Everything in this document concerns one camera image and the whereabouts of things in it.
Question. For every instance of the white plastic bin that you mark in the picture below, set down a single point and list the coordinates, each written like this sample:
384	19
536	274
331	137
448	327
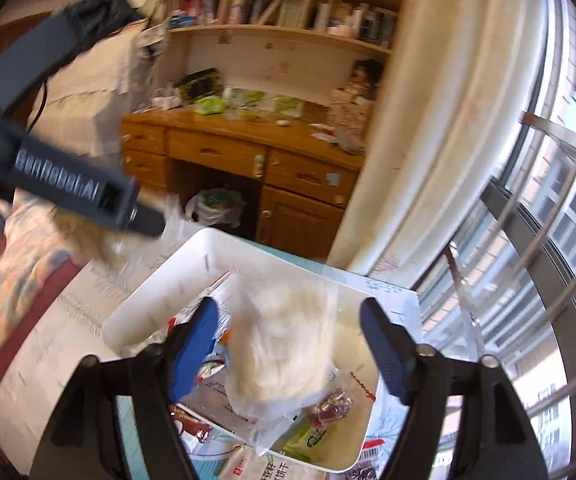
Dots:
193	260

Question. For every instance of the green snack packet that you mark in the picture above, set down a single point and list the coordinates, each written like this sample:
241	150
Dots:
313	436

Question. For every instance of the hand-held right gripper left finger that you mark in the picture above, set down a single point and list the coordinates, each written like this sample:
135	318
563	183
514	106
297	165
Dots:
193	345

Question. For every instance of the clear wrapper with red script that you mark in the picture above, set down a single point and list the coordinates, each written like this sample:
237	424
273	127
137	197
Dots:
363	385

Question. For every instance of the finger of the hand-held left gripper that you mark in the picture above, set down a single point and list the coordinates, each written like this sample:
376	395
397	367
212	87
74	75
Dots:
148	221

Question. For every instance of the white packet with red logo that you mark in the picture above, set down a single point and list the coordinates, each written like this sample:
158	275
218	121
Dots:
253	466

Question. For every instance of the white lace cloth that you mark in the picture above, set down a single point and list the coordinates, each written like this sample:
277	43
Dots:
88	100

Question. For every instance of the doll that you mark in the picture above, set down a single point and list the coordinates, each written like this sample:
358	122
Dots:
358	97

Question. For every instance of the green wipes pack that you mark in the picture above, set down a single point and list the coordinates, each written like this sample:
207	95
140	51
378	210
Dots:
209	105

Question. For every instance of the metal window grille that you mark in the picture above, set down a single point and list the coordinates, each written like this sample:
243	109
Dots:
543	260

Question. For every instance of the red foil candy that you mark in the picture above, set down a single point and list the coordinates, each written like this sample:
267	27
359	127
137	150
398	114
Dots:
330	406

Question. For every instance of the dark red snack packet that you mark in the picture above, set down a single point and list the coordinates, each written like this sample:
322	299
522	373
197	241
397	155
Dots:
193	427

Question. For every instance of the wooden bookshelf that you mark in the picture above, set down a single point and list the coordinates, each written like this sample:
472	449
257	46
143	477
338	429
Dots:
288	35

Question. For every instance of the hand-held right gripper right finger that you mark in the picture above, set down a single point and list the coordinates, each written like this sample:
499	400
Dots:
385	350

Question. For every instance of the white curtain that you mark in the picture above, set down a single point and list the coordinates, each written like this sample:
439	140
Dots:
443	110

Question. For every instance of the black yellow box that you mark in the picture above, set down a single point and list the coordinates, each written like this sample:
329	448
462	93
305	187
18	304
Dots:
200	85

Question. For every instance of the clear rice cracker packet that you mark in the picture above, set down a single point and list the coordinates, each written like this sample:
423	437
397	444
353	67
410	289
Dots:
278	355

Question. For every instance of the row of books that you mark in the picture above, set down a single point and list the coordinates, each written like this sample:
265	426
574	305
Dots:
288	10

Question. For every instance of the wooden desk with drawers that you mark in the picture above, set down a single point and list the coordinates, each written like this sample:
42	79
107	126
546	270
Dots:
243	152

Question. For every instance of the maroon chair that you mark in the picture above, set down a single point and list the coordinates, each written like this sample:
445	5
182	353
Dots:
43	292

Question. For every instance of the floral blanket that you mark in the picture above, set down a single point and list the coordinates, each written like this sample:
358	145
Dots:
15	270

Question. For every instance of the white plastic bag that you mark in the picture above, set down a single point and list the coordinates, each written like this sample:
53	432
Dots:
215	205

